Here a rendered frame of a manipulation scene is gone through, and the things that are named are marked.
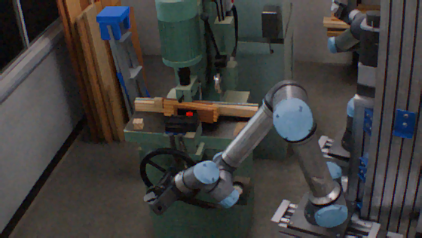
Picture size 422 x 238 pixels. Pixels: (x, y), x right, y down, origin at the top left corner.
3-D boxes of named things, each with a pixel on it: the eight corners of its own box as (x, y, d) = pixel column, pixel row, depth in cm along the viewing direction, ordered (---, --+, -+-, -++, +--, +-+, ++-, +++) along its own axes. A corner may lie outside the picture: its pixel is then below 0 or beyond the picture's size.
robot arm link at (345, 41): (360, 37, 205) (329, 59, 253) (385, 35, 205) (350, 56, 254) (355, 9, 205) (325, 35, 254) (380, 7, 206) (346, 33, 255)
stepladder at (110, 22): (140, 180, 365) (91, 19, 304) (151, 158, 386) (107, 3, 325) (162, 180, 360) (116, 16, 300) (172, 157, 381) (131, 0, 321)
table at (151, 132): (117, 153, 247) (115, 142, 244) (139, 117, 272) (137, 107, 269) (249, 164, 234) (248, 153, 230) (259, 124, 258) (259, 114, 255)
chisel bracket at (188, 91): (176, 105, 251) (175, 89, 246) (185, 90, 262) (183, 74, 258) (192, 105, 249) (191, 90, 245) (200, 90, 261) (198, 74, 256)
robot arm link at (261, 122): (283, 60, 177) (203, 159, 201) (286, 77, 168) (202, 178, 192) (311, 78, 180) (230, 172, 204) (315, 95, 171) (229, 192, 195)
